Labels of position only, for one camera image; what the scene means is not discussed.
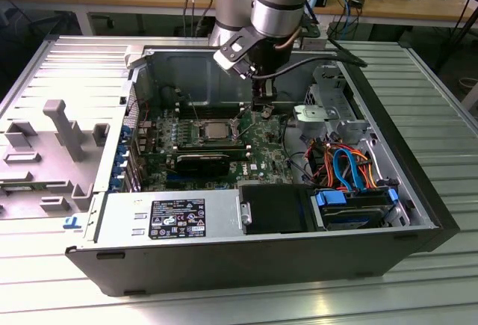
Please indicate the green RAM stick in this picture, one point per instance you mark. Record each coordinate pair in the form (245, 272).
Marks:
(18, 187)

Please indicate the silver power supply box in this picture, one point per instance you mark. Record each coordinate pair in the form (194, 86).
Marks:
(119, 213)

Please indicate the hard disk drive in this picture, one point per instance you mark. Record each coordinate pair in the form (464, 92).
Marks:
(351, 220)

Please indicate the CPU socket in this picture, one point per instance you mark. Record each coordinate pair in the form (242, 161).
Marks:
(199, 132)

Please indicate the black graphics card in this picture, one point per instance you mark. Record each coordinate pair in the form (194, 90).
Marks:
(201, 166)

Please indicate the blue expansion card clip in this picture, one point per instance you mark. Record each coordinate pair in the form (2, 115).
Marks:
(120, 159)
(116, 184)
(125, 133)

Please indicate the silver metal latch bracket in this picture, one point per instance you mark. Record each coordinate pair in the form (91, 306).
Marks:
(246, 213)

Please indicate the silver metal drive cage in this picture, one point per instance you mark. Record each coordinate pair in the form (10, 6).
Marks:
(328, 78)

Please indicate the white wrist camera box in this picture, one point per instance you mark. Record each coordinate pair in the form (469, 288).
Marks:
(233, 64)

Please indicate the small black box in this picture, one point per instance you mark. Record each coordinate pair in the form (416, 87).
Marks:
(356, 2)

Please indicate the silver coin cell battery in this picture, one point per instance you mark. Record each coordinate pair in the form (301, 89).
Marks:
(267, 114)

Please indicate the green motherboard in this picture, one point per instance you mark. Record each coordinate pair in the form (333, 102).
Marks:
(269, 142)

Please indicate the blue disk carrier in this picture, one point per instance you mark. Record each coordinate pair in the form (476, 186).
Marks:
(330, 200)

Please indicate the black and grey PC case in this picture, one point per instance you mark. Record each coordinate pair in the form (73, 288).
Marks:
(224, 265)

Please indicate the grey parts rack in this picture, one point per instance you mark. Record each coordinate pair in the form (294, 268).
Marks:
(56, 160)

